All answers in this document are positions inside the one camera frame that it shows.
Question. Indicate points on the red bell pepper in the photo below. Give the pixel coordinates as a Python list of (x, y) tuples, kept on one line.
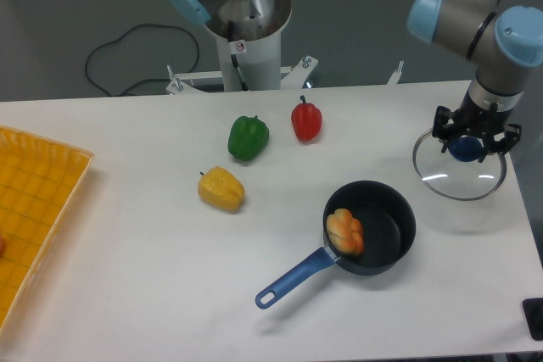
[(306, 119)]

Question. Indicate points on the yellow woven basket tray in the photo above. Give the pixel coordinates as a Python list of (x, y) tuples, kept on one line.
[(39, 178)]

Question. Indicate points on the black object at table edge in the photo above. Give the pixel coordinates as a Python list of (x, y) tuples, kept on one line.
[(533, 308)]

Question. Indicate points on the braided bread roll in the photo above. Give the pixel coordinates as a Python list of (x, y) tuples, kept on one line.
[(345, 232)]

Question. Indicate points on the glass pot lid blue knob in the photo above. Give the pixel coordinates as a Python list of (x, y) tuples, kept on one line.
[(454, 170)]

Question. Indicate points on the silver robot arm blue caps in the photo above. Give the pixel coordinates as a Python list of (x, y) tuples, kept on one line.
[(505, 46)]

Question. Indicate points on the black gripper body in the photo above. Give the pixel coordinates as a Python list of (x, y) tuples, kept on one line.
[(472, 120)]

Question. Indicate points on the yellow bell pepper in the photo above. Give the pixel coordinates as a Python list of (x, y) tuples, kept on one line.
[(221, 189)]

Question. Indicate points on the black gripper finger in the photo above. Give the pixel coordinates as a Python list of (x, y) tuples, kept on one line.
[(443, 127), (512, 134)]

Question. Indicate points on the green bell pepper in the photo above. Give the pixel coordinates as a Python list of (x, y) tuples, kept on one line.
[(248, 137)]

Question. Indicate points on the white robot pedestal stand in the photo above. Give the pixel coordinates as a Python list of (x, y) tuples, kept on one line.
[(247, 66)]

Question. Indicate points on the dark saucepan blue handle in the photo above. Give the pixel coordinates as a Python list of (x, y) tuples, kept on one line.
[(388, 232)]

